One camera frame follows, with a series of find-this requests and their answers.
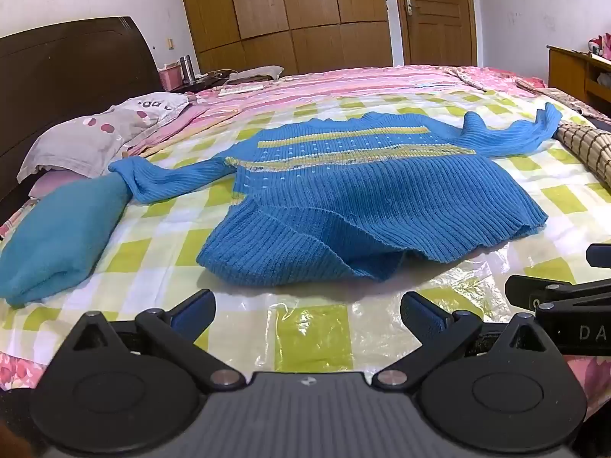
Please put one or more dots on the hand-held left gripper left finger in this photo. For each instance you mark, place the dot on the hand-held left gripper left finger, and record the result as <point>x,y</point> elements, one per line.
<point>196,314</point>

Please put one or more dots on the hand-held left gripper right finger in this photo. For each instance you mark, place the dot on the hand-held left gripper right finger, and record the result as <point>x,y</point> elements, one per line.
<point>422,317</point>

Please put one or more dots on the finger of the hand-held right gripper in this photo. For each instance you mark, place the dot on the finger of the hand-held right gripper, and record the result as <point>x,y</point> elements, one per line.
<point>600,254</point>
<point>539,291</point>

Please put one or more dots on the blue knit sweater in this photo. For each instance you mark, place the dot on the blue knit sweater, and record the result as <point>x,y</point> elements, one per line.
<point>358,200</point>

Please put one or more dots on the green checked plastic sheet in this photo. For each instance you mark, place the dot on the green checked plastic sheet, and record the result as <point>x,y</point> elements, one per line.
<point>305,324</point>

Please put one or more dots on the beige checked rolled garment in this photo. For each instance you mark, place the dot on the beige checked rolled garment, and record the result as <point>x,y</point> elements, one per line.
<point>587,145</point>

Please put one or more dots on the teal folded cloth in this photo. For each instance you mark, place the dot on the teal folded cloth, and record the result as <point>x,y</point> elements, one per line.
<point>52,238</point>

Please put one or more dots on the beige patterned cloth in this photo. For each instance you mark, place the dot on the beige patterned cloth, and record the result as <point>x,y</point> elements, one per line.
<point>531,85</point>

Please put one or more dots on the wooden desk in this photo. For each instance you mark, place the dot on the wooden desk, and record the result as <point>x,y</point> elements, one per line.
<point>568,74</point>

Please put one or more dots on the pink pillow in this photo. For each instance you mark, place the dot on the pink pillow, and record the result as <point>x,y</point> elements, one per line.
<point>55,183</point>

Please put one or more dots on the grey dotted pillow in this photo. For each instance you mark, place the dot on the grey dotted pillow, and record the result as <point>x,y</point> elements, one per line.
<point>95,138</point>

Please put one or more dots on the pink floral bed sheet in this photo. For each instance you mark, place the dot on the pink floral bed sheet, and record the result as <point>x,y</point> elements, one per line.
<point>496,78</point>

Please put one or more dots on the pink floral bedding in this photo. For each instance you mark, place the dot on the pink floral bedding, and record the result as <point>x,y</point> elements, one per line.
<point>601,46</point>

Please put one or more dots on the white flat item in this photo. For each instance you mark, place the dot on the white flat item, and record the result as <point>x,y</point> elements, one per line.
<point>241,89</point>

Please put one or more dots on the dark nightstand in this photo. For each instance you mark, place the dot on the dark nightstand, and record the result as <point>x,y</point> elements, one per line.
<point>200,85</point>

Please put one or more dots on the pink box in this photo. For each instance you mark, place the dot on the pink box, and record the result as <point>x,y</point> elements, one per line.
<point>171,78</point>

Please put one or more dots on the metal thermos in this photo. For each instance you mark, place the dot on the metal thermos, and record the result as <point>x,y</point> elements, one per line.
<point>186,67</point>

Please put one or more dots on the grey cloth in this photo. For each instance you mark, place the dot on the grey cloth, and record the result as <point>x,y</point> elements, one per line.
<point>255,73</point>

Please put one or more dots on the pink striped bed sheet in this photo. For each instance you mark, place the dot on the pink striped bed sheet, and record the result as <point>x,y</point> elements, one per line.
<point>310,88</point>

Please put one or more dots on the dark wooden headboard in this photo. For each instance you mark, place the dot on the dark wooden headboard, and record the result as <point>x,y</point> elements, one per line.
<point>71,67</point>

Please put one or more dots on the wooden door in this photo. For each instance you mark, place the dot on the wooden door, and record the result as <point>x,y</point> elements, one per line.
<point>439,14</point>

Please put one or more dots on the wooden wardrobe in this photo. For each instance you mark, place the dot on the wooden wardrobe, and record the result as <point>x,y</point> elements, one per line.
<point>286,4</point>

